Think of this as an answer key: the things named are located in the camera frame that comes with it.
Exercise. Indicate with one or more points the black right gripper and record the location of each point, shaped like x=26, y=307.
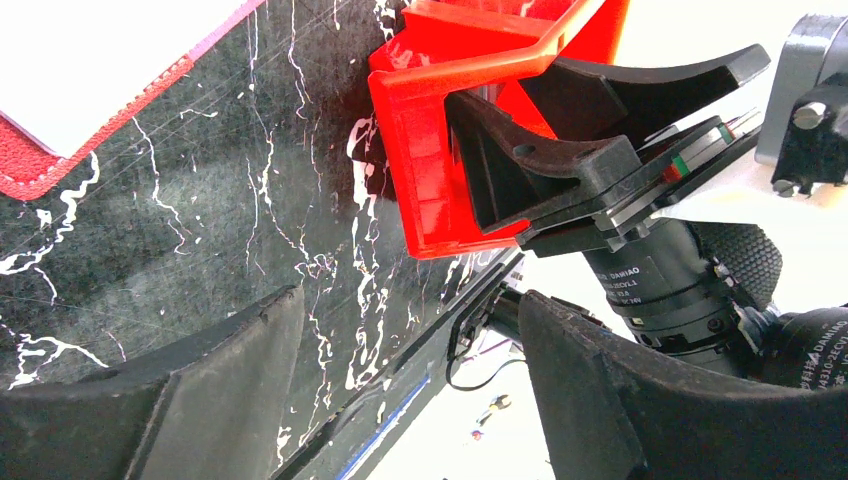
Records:
x=698, y=291

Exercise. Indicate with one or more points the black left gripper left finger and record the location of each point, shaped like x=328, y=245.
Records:
x=208, y=406

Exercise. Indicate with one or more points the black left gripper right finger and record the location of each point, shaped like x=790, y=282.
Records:
x=612, y=409

